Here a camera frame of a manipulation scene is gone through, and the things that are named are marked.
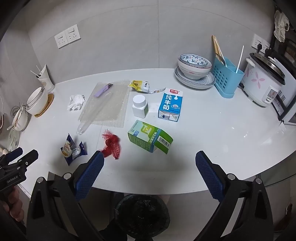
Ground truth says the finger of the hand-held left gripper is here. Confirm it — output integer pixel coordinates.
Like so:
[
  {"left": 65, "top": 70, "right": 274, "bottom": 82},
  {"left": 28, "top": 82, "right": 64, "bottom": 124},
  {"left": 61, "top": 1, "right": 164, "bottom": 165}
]
[
  {"left": 0, "top": 148, "right": 23, "bottom": 165},
  {"left": 10, "top": 149, "right": 39, "bottom": 172}
]

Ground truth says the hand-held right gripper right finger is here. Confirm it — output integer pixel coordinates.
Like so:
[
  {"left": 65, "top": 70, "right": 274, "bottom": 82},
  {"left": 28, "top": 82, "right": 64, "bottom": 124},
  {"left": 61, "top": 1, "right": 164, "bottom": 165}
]
[{"left": 195, "top": 151, "right": 274, "bottom": 241}]

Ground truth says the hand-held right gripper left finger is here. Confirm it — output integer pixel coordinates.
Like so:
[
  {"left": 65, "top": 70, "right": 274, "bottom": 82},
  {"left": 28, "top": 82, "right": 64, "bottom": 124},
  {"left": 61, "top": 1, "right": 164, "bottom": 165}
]
[{"left": 26, "top": 150, "right": 104, "bottom": 241}]

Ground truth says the dark blue snack wrapper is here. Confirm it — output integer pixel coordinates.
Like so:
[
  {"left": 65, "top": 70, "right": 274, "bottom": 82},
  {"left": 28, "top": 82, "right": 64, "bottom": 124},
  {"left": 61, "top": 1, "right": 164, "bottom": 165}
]
[{"left": 60, "top": 133, "right": 88, "bottom": 166}]

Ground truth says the red mesh net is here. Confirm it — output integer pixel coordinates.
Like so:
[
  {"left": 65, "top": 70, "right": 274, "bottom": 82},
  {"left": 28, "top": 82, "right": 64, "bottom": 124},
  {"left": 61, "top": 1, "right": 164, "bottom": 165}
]
[{"left": 100, "top": 129, "right": 121, "bottom": 160}]

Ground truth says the black mesh trash bin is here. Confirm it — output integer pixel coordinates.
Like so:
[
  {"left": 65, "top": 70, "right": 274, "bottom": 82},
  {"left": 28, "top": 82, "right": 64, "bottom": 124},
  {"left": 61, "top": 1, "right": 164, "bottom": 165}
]
[{"left": 114, "top": 194, "right": 170, "bottom": 238}]

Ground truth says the green medicine box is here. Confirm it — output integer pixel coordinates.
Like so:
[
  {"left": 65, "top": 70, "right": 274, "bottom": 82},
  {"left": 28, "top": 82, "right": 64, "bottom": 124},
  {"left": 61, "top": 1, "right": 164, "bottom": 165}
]
[{"left": 128, "top": 120, "right": 173, "bottom": 154}]

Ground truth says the white tissue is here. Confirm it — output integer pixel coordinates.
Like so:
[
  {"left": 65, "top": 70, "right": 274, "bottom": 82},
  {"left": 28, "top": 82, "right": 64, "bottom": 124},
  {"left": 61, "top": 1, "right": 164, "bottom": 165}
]
[{"left": 68, "top": 94, "right": 86, "bottom": 111}]

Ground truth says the clear bubble wrap sheet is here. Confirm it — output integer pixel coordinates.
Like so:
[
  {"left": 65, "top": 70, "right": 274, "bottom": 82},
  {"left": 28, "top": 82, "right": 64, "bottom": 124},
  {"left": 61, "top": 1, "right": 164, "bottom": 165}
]
[{"left": 77, "top": 79, "right": 131, "bottom": 128}]

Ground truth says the blue white milk carton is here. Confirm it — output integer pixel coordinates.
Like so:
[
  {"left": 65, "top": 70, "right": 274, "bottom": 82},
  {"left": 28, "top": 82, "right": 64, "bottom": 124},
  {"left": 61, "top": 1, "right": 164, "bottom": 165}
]
[{"left": 158, "top": 88, "right": 184, "bottom": 122}]

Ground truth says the white pill bottle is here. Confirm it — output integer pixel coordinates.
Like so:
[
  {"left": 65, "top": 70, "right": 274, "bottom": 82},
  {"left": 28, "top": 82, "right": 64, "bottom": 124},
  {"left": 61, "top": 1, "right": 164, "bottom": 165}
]
[{"left": 132, "top": 95, "right": 149, "bottom": 119}]

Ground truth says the purple lighter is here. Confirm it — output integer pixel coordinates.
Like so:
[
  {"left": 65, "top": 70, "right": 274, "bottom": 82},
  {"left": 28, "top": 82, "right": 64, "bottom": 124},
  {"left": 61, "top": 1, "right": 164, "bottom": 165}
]
[{"left": 93, "top": 83, "right": 114, "bottom": 98}]

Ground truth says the yellow wrapper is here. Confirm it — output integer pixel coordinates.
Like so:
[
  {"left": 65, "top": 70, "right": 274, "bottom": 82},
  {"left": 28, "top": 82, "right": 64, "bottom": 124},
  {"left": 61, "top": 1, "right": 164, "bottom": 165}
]
[{"left": 128, "top": 80, "right": 150, "bottom": 93}]

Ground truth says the person's left hand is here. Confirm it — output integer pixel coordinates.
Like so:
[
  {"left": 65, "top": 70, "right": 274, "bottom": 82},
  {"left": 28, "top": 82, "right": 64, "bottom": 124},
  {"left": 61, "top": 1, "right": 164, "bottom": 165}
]
[{"left": 5, "top": 185, "right": 25, "bottom": 222}]

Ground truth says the white bowl with utensils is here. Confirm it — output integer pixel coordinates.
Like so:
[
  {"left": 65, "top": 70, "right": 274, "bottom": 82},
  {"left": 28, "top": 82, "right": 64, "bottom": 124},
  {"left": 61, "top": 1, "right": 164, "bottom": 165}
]
[{"left": 11, "top": 104, "right": 29, "bottom": 131}]

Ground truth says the pale wooden spoon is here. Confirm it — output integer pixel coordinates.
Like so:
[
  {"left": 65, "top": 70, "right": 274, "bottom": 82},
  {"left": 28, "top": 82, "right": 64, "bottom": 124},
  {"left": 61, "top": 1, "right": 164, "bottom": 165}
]
[{"left": 7, "top": 103, "right": 25, "bottom": 130}]

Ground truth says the large white bowl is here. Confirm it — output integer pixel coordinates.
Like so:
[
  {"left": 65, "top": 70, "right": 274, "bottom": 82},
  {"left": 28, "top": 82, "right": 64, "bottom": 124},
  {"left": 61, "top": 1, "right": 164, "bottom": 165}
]
[{"left": 26, "top": 89, "right": 49, "bottom": 114}]

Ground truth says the round wooden coaster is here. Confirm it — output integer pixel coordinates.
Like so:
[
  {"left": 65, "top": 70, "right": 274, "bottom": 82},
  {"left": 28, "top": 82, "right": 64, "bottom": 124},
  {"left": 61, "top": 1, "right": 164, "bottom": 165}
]
[{"left": 34, "top": 93, "right": 55, "bottom": 117}]

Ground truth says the white slanted cup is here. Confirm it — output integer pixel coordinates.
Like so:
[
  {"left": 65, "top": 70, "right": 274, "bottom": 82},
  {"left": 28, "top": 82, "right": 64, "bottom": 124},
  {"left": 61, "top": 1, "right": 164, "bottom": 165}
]
[{"left": 37, "top": 64, "right": 55, "bottom": 93}]

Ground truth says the grey white plate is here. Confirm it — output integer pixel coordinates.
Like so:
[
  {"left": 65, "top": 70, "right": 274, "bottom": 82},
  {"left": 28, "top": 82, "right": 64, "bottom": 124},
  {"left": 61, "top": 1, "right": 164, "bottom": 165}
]
[{"left": 177, "top": 76, "right": 215, "bottom": 90}]

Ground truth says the blue striped plate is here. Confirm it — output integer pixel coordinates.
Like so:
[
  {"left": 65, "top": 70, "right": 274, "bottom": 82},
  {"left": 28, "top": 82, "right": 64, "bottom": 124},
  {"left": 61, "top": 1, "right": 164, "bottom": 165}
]
[{"left": 174, "top": 66, "right": 216, "bottom": 86}]

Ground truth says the blue plastic utensil holder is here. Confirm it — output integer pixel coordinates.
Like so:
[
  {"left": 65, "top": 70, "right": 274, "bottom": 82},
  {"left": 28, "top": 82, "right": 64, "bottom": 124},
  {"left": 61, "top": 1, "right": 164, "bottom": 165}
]
[{"left": 213, "top": 56, "right": 245, "bottom": 99}]

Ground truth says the white floral rice cooker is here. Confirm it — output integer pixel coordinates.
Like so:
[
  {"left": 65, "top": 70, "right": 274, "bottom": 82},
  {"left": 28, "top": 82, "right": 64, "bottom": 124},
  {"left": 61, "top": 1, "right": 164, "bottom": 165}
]
[{"left": 239, "top": 53, "right": 286, "bottom": 107}]

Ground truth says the blue patterned bowl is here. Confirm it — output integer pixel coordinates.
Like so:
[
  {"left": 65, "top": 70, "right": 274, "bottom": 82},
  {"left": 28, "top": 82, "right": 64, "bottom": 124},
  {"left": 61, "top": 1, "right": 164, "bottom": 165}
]
[{"left": 178, "top": 54, "right": 212, "bottom": 69}]

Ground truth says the white plastic stick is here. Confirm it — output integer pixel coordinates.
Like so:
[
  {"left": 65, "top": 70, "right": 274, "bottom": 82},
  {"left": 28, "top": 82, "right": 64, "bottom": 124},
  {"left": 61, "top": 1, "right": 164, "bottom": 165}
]
[{"left": 235, "top": 46, "right": 245, "bottom": 72}]

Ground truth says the wooden chopsticks bundle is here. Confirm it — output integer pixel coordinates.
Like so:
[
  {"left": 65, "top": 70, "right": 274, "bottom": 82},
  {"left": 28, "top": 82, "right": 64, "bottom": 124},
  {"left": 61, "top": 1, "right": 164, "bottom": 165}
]
[{"left": 211, "top": 35, "right": 226, "bottom": 64}]

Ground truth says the black storage rack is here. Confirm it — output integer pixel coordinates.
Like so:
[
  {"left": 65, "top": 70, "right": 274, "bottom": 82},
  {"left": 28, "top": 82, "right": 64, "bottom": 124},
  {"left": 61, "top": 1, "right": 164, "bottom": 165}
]
[{"left": 269, "top": 30, "right": 296, "bottom": 70}]

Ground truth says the hanging beige cloth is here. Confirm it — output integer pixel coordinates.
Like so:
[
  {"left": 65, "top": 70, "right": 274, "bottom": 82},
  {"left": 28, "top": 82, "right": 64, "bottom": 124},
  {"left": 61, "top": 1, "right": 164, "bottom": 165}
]
[{"left": 274, "top": 10, "right": 290, "bottom": 42}]

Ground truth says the white wall socket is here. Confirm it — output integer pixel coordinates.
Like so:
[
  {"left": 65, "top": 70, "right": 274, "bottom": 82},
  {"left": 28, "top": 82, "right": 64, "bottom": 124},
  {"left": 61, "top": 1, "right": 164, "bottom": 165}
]
[
  {"left": 251, "top": 34, "right": 271, "bottom": 52},
  {"left": 54, "top": 32, "right": 68, "bottom": 49},
  {"left": 65, "top": 25, "right": 81, "bottom": 43}
]

